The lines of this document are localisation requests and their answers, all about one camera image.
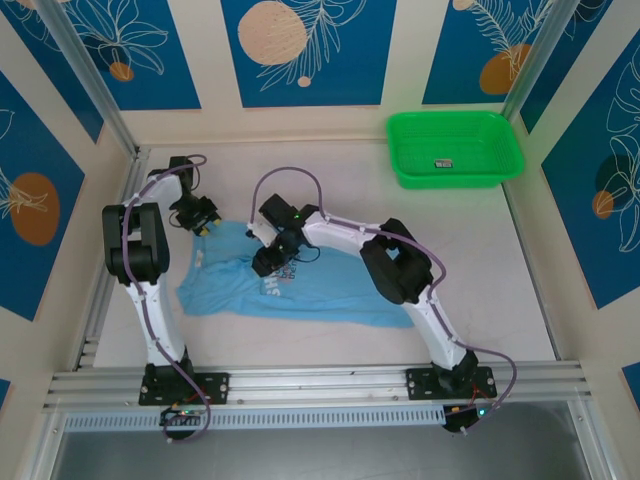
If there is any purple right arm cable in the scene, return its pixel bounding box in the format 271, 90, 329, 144
247, 166, 519, 435

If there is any aluminium side rail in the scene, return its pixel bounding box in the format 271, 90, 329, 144
501, 179, 569, 362
74, 149, 151, 372

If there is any aluminium mounting rail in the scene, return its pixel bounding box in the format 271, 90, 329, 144
42, 362, 587, 410

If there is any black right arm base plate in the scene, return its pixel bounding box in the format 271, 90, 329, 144
404, 366, 500, 402

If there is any aluminium frame post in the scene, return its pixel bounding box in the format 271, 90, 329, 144
501, 0, 582, 120
37, 0, 151, 157

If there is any light blue printed t-shirt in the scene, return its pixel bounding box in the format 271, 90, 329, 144
174, 219, 417, 331

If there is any green plastic basket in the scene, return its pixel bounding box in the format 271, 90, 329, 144
386, 110, 525, 191

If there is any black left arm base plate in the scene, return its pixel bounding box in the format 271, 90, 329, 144
138, 369, 231, 406

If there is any grey slotted cable duct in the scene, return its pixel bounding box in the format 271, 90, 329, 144
63, 403, 446, 432

